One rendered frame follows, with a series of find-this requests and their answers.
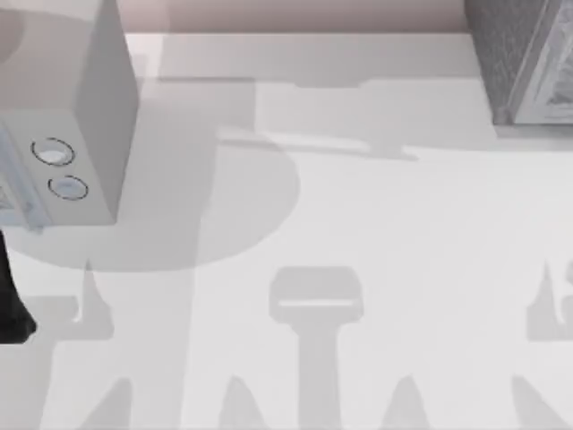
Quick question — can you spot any large microwave knob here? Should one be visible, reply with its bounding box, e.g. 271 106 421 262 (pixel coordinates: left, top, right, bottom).
30 137 75 168

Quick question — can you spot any small microwave knob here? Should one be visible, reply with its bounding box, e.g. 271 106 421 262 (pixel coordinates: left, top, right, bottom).
47 175 90 202

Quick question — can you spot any microwave oven door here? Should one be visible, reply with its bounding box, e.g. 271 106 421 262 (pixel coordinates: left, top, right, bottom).
0 126 46 235

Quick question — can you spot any pale microwave oven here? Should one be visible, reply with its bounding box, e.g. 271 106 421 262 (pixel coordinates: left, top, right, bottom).
0 0 139 235

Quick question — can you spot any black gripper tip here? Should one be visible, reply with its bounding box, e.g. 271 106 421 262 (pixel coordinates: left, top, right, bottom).
0 228 38 346

